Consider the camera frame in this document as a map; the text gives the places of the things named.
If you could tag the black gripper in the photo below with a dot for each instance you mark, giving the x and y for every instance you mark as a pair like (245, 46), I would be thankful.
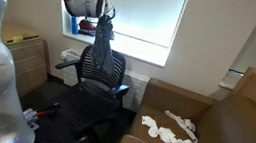
(108, 15)

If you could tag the grey shirt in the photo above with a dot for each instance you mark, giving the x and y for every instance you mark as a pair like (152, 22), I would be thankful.
(102, 47)

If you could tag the black slatted office chair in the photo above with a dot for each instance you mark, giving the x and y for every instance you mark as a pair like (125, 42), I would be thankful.
(89, 106)

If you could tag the red bag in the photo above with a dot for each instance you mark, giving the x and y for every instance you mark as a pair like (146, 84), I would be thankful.
(87, 28)

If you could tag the blue bottle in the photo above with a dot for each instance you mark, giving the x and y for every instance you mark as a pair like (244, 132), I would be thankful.
(75, 25)

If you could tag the wooden dresser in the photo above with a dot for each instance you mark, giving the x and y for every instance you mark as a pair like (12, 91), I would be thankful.
(28, 61)

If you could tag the yellow sticky note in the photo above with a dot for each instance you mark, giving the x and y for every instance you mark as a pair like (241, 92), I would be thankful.
(17, 39)

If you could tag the single white sock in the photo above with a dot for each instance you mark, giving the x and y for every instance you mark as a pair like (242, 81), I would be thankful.
(151, 125)

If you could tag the long white sock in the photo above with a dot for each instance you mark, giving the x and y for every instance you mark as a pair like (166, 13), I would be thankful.
(181, 121)

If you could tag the small white boxes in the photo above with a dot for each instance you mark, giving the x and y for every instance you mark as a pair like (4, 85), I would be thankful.
(30, 118)

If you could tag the small white side shelf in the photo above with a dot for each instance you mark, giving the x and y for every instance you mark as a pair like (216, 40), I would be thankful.
(231, 81)

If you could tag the brown leather armchair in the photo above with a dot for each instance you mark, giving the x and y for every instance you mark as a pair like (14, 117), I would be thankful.
(227, 129)

